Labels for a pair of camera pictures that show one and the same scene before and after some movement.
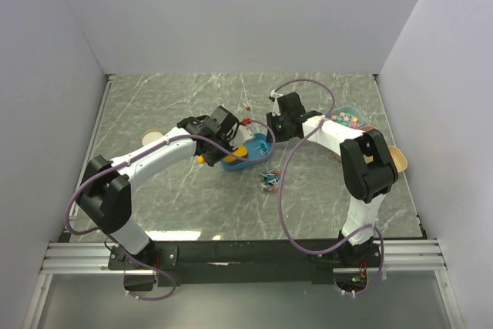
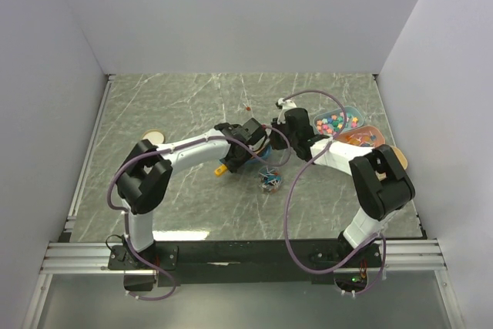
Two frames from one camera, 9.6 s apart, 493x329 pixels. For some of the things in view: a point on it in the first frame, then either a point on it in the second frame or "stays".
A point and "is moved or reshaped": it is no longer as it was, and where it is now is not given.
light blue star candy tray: [348, 116] stays
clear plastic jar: [269, 178] stays
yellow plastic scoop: [240, 150] is moved or reshaped
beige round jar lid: [151, 135] stays
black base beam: [205, 263] stays
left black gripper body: [214, 157] to [233, 163]
